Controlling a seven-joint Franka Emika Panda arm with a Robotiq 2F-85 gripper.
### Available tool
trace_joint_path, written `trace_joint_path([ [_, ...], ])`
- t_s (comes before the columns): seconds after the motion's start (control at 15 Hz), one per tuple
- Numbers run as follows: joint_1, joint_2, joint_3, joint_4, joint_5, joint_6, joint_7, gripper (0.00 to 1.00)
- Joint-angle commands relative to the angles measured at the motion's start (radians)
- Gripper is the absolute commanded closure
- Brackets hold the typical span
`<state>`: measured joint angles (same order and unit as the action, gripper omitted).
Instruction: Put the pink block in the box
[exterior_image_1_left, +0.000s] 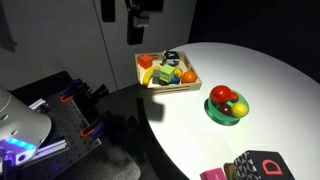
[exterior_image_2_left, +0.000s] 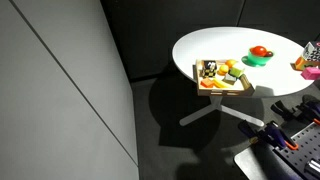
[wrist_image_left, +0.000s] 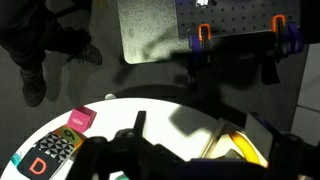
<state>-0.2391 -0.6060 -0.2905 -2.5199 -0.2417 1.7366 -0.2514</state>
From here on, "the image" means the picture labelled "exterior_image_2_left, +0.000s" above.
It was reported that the yellow banana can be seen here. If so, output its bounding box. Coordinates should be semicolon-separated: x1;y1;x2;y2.
213;77;234;89

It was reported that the black and red pad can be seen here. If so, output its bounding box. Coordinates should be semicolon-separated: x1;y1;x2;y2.
301;41;320;62

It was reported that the white table pedestal base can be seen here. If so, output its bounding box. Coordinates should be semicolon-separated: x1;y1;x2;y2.
179;95;265;128

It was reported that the green bowl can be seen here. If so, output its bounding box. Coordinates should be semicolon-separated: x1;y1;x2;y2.
241;46;274;68

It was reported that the purple black spring clamp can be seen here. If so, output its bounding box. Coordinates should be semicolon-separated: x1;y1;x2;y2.
237;119;299;151
270;99;320;126

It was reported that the wooden tray box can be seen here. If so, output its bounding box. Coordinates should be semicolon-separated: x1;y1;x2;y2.
192;59;256;98

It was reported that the grey block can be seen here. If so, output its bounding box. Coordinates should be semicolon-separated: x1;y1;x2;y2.
222;73;238;85

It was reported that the small black white patterned cube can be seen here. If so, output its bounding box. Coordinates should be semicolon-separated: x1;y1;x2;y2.
202;60;218;78

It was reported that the pink block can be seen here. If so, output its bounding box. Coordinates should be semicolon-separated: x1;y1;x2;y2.
300;66;320;81

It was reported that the green block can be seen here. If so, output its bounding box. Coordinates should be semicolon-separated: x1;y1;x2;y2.
229;64;246;79

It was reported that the orange red block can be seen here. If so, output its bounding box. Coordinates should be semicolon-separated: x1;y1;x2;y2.
200;77;215;89

